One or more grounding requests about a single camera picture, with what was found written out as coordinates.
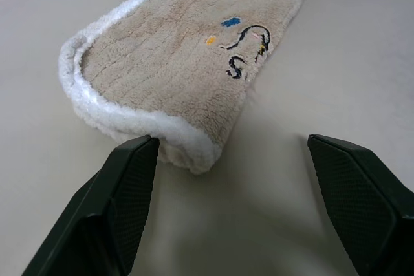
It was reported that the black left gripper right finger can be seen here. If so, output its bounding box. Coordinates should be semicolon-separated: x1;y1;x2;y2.
307;133;414;276

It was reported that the beige fleece towel white trim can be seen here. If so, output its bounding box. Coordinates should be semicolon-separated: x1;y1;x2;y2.
58;0;327;176

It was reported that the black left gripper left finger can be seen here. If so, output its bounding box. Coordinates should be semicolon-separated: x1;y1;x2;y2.
21;134;159;276

